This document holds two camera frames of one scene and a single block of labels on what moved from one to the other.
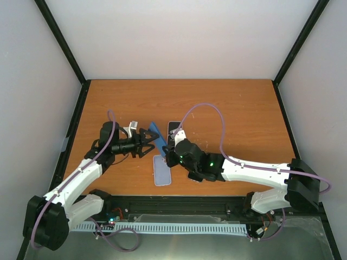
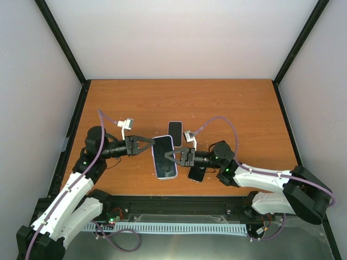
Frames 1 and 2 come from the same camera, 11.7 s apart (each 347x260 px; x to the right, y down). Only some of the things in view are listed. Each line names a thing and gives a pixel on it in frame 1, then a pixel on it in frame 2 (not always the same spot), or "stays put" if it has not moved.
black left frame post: [67, 51] stays put
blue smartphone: [159, 142] → [165, 167]
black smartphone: [195, 175] stays put
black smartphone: [172, 126] stays put
